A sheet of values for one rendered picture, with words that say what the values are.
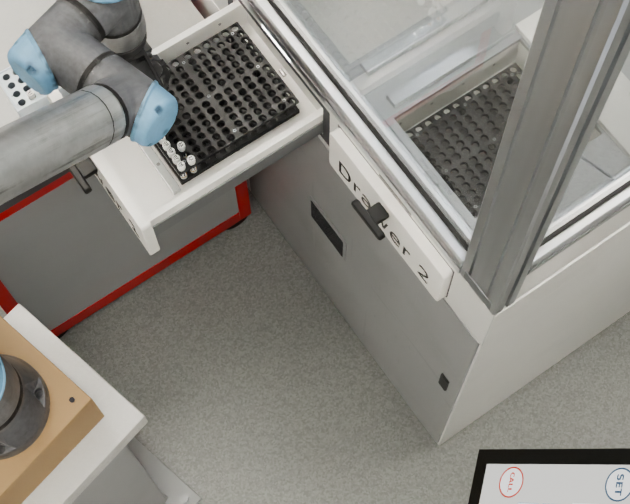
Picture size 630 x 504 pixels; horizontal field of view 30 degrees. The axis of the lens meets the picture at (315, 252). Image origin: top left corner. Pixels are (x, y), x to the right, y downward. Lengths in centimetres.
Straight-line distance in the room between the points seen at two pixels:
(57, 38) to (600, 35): 73
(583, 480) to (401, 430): 116
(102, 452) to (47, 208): 50
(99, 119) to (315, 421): 133
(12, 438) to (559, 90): 94
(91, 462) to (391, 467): 92
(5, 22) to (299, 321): 96
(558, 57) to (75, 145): 57
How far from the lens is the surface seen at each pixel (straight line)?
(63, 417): 176
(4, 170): 131
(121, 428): 185
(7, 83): 207
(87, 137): 140
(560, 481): 152
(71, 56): 151
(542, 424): 265
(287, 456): 260
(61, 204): 215
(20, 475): 176
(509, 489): 157
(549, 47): 114
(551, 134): 123
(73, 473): 185
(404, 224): 175
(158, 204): 188
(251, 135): 188
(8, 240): 216
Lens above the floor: 254
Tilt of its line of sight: 69 degrees down
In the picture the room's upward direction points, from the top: 1 degrees counter-clockwise
